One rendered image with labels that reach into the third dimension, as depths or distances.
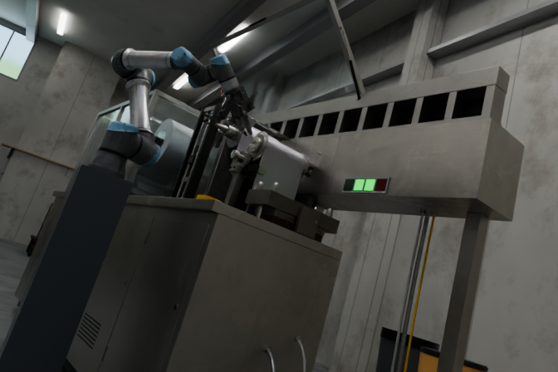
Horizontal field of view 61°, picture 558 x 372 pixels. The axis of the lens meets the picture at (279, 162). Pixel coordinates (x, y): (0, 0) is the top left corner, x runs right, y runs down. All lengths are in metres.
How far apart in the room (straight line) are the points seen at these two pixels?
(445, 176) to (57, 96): 11.89
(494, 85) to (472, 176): 0.36
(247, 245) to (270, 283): 0.18
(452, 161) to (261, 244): 0.76
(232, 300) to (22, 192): 11.22
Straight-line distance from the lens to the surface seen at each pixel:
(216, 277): 1.68
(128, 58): 2.19
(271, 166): 2.09
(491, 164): 1.78
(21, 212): 12.74
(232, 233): 1.69
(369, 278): 5.46
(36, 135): 12.88
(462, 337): 1.83
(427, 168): 1.85
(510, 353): 4.49
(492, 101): 1.85
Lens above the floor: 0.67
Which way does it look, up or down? 15 degrees up
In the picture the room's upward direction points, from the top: 17 degrees clockwise
